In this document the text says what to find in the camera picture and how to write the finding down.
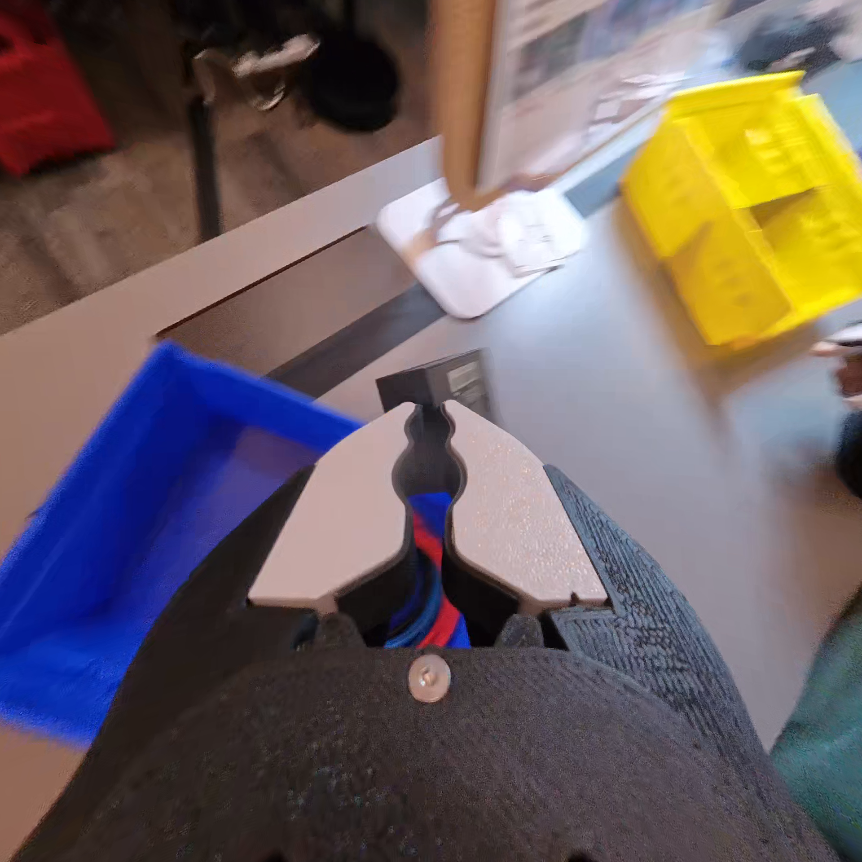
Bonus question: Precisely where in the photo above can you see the blue plastic bin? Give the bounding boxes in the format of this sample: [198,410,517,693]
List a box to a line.
[0,340,368,748]

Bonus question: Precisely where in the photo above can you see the red blue cables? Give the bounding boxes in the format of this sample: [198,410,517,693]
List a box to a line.
[384,492,472,651]

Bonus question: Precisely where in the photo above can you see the green garment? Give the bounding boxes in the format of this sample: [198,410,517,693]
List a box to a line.
[771,593,862,862]

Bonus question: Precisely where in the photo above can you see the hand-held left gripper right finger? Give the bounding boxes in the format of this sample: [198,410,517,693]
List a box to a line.
[441,400,611,618]

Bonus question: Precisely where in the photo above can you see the yellow plastic bin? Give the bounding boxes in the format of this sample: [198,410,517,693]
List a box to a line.
[620,70,862,351]

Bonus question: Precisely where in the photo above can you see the black table leg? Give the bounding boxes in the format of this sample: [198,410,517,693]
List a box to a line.
[185,94,223,240]

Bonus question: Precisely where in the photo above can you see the black adapter box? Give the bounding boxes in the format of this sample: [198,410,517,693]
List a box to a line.
[376,348,494,422]

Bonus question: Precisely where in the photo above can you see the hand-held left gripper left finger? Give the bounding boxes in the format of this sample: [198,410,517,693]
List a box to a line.
[246,401,418,615]

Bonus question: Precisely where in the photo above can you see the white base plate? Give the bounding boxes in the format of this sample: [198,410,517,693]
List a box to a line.
[376,178,585,321]

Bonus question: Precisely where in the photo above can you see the person's right hand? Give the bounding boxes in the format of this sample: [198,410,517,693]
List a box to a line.
[810,323,862,410]

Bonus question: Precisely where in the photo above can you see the red container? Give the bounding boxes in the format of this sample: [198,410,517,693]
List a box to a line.
[0,10,115,177]

